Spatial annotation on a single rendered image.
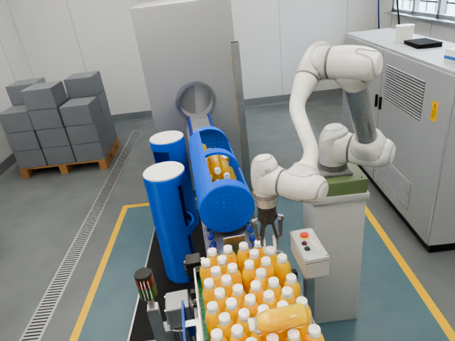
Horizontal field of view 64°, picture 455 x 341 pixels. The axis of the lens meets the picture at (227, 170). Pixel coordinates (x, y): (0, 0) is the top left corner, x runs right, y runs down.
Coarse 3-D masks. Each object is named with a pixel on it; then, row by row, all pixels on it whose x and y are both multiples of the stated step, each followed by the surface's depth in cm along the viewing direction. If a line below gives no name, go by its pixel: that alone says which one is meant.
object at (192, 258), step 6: (198, 252) 170; (186, 258) 167; (192, 258) 167; (198, 258) 166; (186, 264) 164; (192, 264) 164; (198, 264) 165; (186, 270) 168; (192, 270) 166; (192, 276) 167; (198, 276) 168
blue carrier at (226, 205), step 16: (208, 128) 250; (192, 144) 242; (208, 144) 259; (224, 144) 261; (192, 160) 226; (208, 176) 190; (240, 176) 216; (208, 192) 178; (224, 192) 179; (240, 192) 180; (208, 208) 181; (224, 208) 183; (240, 208) 184; (208, 224) 185; (224, 224) 187; (240, 224) 189
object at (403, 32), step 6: (402, 24) 333; (408, 24) 329; (414, 24) 327; (396, 30) 332; (402, 30) 327; (408, 30) 325; (396, 36) 334; (402, 36) 329; (408, 36) 328; (396, 42) 336; (402, 42) 331
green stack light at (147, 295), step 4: (152, 288) 125; (156, 288) 128; (140, 292) 124; (144, 292) 124; (148, 292) 124; (152, 292) 125; (156, 292) 127; (140, 296) 126; (144, 296) 125; (148, 296) 125; (152, 296) 126; (144, 300) 126; (148, 300) 126
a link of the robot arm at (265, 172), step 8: (256, 160) 133; (264, 160) 132; (272, 160) 133; (256, 168) 133; (264, 168) 132; (272, 168) 132; (280, 168) 133; (256, 176) 134; (264, 176) 132; (272, 176) 131; (256, 184) 136; (264, 184) 133; (272, 184) 131; (256, 192) 138; (264, 192) 135; (272, 192) 133
